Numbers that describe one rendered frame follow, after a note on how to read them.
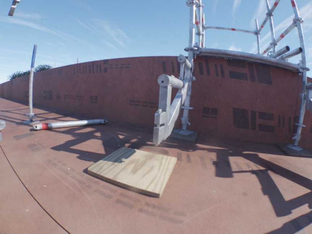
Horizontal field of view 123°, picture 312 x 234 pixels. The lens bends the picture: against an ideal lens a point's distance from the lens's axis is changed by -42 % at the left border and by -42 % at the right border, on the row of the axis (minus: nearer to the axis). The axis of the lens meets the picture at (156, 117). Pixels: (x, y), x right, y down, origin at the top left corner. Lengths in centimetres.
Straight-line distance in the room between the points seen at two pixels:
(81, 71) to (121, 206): 188
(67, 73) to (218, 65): 206
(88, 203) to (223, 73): 130
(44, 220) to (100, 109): 154
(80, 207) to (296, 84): 172
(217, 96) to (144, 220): 114
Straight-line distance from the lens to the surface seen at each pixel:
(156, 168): 62
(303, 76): 152
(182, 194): 52
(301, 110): 148
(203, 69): 134
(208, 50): 125
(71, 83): 228
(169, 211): 45
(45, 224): 44
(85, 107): 201
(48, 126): 126
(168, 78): 57
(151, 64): 147
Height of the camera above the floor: 32
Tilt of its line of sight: 9 degrees down
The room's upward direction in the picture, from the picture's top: 5 degrees clockwise
